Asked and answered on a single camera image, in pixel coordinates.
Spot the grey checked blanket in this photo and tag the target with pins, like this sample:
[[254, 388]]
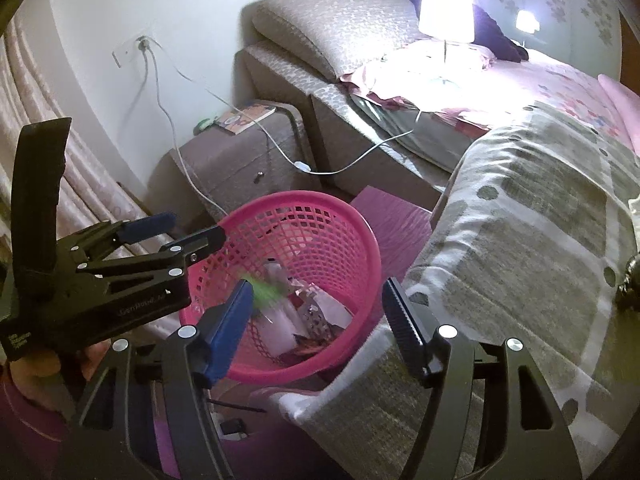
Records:
[[525, 260]]

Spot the grey-green mattress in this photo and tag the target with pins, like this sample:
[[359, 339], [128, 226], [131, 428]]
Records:
[[425, 140]]

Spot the pink folded quilt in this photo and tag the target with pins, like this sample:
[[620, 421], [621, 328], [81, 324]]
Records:
[[622, 105]]

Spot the white floor cloth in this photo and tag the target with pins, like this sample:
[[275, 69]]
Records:
[[295, 400]]

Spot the small table lamp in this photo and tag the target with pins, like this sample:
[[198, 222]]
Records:
[[525, 19]]

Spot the white red paper wrapper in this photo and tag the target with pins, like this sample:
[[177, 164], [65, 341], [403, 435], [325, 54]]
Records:
[[330, 310]]

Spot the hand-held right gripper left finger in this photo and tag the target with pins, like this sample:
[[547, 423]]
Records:
[[230, 335]]

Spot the green wrapper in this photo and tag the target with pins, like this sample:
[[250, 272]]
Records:
[[265, 292]]

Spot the pink plastic mesh basket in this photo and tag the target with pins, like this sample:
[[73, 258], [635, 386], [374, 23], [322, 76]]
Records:
[[320, 240]]

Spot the floral sliding door wardrobe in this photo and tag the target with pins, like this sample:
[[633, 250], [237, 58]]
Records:
[[565, 5]]

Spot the colourful picture book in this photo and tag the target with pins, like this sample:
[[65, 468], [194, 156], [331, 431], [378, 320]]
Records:
[[245, 117]]

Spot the beige patterned curtain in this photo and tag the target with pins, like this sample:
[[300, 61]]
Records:
[[85, 180]]

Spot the brown wrapper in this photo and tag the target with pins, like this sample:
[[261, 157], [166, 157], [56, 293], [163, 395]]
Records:
[[310, 347]]

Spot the white wall socket plate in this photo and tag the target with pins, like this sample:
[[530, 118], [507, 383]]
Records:
[[125, 52]]

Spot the grey patterned headboard cushion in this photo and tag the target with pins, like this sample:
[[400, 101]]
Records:
[[330, 25]]

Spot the brown upholstered bed frame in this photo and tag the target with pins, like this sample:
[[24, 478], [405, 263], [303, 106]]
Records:
[[350, 130]]

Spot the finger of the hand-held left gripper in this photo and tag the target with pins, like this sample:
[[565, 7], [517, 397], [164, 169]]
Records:
[[200, 242], [150, 222]]

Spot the white shade table lamp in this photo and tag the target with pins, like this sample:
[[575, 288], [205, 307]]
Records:
[[445, 10]]

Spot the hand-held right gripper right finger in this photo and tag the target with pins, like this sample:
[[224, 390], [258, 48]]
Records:
[[405, 330]]

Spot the brown upholstered nightstand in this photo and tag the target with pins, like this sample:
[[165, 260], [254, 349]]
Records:
[[240, 170]]

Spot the small green object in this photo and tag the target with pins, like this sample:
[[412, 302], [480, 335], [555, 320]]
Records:
[[204, 124]]

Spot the pink floral bed sheet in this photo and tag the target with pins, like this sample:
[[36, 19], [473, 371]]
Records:
[[540, 85]]

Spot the person's left hand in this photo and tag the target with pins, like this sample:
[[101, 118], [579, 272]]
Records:
[[30, 365]]

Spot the dark shiny wrapper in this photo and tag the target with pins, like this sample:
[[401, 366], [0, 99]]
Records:
[[631, 280]]

